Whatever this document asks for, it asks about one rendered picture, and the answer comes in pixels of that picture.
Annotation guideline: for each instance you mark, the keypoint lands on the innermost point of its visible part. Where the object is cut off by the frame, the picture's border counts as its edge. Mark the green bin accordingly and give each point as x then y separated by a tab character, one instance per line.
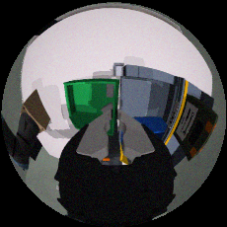
85	100

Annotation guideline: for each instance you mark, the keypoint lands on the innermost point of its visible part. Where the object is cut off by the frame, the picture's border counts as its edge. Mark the yellow open bin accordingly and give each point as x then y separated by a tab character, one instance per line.
122	158

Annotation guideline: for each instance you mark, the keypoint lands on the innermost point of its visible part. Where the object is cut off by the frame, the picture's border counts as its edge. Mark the blue open bin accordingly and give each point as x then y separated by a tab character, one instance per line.
155	123

